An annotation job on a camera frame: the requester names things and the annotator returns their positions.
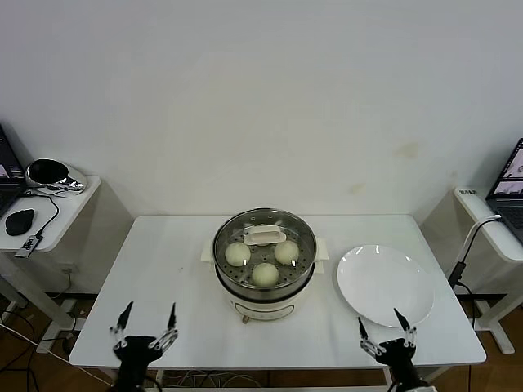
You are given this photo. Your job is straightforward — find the glass lid with cream handle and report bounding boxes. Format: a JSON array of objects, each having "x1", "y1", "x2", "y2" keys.
[{"x1": 213, "y1": 209, "x2": 317, "y2": 287}]

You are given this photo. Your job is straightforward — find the white cable bundle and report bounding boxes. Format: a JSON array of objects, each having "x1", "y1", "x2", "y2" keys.
[{"x1": 159, "y1": 367, "x2": 266, "y2": 387}]

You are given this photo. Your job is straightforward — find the dark laptop beside mouse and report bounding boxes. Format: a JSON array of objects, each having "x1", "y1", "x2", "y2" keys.
[{"x1": 0, "y1": 123, "x2": 28, "y2": 217}]

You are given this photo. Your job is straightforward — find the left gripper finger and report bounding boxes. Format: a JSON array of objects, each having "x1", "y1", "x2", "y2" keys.
[
  {"x1": 108, "y1": 301, "x2": 135, "y2": 350},
  {"x1": 147, "y1": 302, "x2": 180, "y2": 351}
]

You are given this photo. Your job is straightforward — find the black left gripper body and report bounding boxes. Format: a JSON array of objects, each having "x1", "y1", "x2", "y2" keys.
[{"x1": 114, "y1": 335, "x2": 159, "y2": 361}]

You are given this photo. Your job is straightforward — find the thin black desk cable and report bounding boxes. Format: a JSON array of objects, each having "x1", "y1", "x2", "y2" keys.
[{"x1": 20, "y1": 188, "x2": 60, "y2": 240}]

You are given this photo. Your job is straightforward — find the white side table with headset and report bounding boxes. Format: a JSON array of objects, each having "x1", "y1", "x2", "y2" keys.
[{"x1": 0, "y1": 174, "x2": 134, "y2": 354}]

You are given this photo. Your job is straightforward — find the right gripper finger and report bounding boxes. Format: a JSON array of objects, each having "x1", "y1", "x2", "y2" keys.
[
  {"x1": 394, "y1": 307, "x2": 418, "y2": 350},
  {"x1": 358, "y1": 316, "x2": 383, "y2": 355}
]

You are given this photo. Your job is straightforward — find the black computer mouse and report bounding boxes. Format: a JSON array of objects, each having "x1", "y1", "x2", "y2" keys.
[{"x1": 4, "y1": 207, "x2": 37, "y2": 236}]

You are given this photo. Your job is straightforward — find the grey laptop charging cable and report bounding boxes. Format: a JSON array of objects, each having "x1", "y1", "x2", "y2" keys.
[{"x1": 447, "y1": 212, "x2": 504, "y2": 291}]

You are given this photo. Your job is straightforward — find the chrome headset with black visor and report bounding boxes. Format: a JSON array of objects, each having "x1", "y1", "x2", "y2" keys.
[{"x1": 25, "y1": 158, "x2": 89, "y2": 199}]

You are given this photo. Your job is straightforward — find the dark laptop with grey cable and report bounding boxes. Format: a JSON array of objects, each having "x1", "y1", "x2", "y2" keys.
[{"x1": 485, "y1": 137, "x2": 523, "y2": 242}]

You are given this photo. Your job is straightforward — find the white round plate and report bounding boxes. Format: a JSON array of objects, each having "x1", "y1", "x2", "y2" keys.
[{"x1": 337, "y1": 243, "x2": 436, "y2": 328}]

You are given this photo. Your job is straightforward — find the white work table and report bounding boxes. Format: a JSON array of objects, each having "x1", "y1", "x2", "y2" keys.
[{"x1": 68, "y1": 214, "x2": 488, "y2": 392}]

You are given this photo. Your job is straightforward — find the cream electric cooking pot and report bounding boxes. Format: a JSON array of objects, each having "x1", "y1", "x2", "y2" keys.
[{"x1": 199, "y1": 236, "x2": 330, "y2": 326}]

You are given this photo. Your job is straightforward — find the perforated stainless steamer basket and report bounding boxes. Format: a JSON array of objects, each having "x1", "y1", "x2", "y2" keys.
[{"x1": 212, "y1": 207, "x2": 318, "y2": 292}]

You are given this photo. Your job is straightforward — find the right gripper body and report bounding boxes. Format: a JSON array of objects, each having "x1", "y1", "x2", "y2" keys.
[{"x1": 378, "y1": 339, "x2": 414, "y2": 365}]

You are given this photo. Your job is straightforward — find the grey usb hub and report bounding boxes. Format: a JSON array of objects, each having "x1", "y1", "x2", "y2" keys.
[{"x1": 15, "y1": 234, "x2": 44, "y2": 258}]

